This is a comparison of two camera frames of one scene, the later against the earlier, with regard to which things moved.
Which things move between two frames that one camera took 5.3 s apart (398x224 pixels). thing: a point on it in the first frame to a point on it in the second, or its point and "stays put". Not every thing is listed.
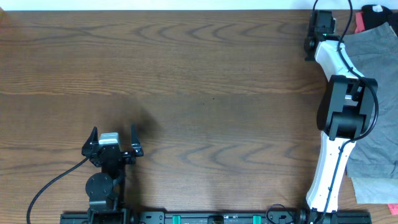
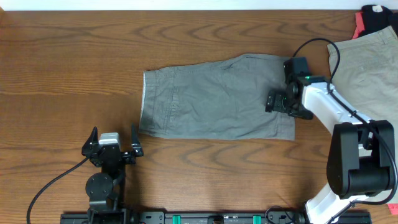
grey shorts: x=374 y=54 to x=224 y=99
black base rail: x=322 y=216 stays put
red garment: x=360 y=25 stays put
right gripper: x=310 y=56 to x=274 y=101
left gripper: x=129 y=159 stays put
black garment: x=373 y=19 stays put
